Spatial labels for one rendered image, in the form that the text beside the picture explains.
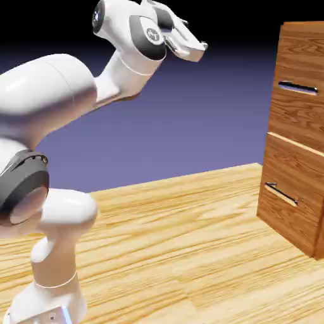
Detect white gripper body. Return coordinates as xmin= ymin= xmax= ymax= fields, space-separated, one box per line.
xmin=163 ymin=15 xmax=209 ymax=63

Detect tall wood drawer front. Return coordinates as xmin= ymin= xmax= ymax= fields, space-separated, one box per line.
xmin=267 ymin=25 xmax=324 ymax=156

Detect light wood cabinet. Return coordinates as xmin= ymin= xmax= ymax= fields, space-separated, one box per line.
xmin=256 ymin=21 xmax=324 ymax=261

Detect short wood drawer front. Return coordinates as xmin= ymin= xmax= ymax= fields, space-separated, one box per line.
xmin=256 ymin=132 xmax=324 ymax=258

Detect straight dark metal handle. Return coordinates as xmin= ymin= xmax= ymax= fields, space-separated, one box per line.
xmin=264 ymin=182 xmax=299 ymax=207
xmin=277 ymin=80 xmax=319 ymax=96

